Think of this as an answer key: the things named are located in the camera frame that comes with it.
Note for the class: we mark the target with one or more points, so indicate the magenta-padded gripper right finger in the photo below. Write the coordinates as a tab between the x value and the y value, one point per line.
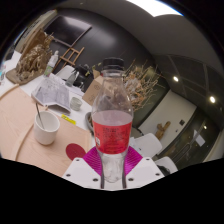
143	171

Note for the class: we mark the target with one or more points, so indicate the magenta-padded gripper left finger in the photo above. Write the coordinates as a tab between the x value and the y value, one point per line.
83	171

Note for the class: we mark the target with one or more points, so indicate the clear red-labelled drink bottle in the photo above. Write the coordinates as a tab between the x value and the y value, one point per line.
111	133

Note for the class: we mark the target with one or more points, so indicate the flat round red coaster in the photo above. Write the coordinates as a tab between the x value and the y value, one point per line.
75	151

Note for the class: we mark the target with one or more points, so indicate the light wooden board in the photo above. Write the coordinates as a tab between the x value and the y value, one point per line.
13	116
68	135

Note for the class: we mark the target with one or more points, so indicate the wooden figure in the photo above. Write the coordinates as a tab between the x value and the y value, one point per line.
163	130

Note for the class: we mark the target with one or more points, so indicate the white ceramic mug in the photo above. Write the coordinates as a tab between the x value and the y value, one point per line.
46	133

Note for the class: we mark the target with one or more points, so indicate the yellow tag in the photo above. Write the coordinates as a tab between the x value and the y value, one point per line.
68	119

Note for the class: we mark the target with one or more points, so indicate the small white bowl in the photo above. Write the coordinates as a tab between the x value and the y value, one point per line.
76	104

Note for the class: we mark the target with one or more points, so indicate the metal spoon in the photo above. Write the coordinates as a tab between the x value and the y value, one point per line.
39	115

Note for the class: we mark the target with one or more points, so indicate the brown cardboard box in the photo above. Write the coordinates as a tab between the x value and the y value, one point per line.
91	93

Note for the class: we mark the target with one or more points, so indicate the open printed magazine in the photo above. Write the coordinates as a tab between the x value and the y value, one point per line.
53	93

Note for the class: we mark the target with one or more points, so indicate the dried plant in dark pot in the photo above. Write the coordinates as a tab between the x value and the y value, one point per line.
141	86

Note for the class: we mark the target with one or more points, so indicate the grey bottle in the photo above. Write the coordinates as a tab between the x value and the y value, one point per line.
71	80

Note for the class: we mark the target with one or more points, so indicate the round ceiling spotlights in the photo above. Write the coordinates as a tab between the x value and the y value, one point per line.
175	79

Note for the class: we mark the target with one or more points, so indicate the green-labelled spray bottle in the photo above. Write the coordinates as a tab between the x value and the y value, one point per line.
50	65

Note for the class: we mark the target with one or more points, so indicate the wooden easel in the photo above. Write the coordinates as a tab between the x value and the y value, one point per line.
70	57

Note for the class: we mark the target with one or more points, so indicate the brown sculpture on base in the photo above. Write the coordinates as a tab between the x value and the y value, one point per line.
31	63

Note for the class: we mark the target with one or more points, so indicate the long ceiling light strip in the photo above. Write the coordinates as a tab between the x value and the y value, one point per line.
155	6

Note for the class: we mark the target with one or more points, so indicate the black wall screen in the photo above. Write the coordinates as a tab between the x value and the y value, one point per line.
68	30

